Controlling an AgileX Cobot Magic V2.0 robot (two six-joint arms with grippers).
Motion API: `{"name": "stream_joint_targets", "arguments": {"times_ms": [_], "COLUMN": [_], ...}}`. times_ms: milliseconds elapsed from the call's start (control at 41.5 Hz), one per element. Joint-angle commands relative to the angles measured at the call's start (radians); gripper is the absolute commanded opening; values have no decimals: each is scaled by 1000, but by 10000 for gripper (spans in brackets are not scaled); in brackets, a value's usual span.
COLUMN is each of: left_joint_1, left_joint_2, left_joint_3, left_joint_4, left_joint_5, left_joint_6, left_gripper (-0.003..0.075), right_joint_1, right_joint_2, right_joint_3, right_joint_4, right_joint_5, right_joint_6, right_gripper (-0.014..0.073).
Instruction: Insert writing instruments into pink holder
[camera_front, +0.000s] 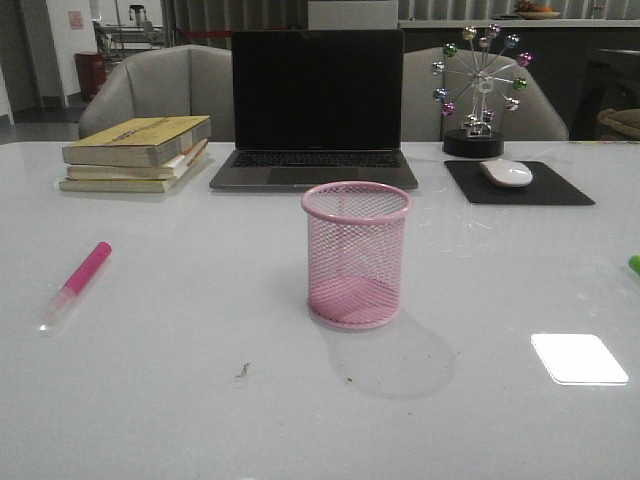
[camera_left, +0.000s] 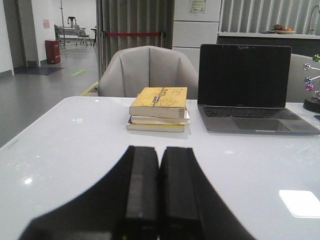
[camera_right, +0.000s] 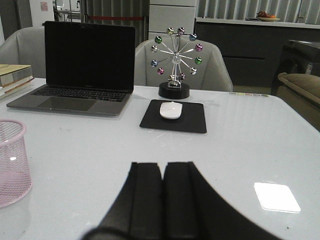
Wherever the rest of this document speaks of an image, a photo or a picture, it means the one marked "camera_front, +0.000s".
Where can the grey armchair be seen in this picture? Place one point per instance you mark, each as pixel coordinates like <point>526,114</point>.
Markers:
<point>421,119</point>
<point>178,81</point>

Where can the grey open laptop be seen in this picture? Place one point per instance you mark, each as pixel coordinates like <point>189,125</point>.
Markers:
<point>316,106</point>

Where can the left grey armchair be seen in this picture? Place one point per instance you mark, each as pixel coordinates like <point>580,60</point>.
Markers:
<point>178,81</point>

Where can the green highlighter pen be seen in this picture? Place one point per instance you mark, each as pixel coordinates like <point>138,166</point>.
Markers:
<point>634,263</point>

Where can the pink highlighter pen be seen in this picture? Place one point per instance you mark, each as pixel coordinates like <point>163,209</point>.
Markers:
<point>57,310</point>

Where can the ferris wheel desk ornament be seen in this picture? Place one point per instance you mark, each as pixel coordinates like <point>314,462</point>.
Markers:
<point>479,74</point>

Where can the red trash bin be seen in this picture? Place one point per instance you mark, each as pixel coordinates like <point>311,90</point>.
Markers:
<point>91,72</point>

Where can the white computer mouse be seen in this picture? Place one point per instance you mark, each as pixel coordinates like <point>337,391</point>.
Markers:
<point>506,173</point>

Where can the pink mesh pen holder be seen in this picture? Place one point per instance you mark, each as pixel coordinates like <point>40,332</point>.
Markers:
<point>355,250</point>

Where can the middle white book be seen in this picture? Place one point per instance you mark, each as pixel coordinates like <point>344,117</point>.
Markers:
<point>171,170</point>

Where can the yellow book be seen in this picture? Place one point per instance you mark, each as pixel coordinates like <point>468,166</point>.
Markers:
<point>118,186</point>
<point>139,142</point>

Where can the fruit bowl on counter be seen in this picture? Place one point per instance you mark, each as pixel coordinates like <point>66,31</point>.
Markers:
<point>529,10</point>

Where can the right grey armchair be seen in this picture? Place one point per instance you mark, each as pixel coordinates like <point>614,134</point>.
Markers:
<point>421,119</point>

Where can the top yellow book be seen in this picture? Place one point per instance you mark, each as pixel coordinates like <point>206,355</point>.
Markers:
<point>139,142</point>

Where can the bottom yellow book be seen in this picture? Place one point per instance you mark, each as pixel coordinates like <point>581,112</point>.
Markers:
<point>118,186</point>

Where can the dark chair far right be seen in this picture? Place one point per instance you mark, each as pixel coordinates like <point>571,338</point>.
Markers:
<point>611,81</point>

